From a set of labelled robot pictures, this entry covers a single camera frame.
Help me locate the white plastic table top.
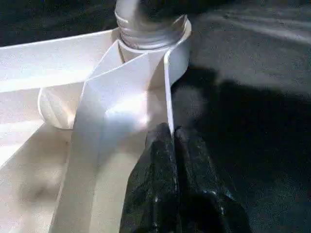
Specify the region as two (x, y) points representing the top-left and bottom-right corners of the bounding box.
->
(0, 13), (192, 233)

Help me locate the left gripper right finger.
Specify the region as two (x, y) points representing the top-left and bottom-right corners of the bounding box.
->
(174, 125), (251, 233)

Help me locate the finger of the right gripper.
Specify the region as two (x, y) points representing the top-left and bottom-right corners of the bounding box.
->
(139, 0), (219, 21)

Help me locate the white plastic table leg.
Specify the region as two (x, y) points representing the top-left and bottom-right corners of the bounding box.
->
(114, 0), (188, 50)

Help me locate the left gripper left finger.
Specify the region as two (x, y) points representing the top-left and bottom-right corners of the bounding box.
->
(122, 122), (182, 233)

